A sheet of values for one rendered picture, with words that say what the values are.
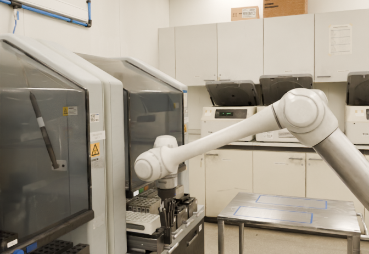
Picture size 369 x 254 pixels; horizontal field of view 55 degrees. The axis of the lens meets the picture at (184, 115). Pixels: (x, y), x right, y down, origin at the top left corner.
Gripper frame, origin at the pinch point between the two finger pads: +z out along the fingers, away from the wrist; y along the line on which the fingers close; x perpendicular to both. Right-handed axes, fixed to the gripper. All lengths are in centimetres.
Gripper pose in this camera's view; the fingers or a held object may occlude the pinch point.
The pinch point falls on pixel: (167, 235)
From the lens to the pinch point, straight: 156.7
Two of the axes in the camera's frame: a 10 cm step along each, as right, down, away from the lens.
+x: 9.3, 0.0, -3.7
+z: 0.2, 10.0, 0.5
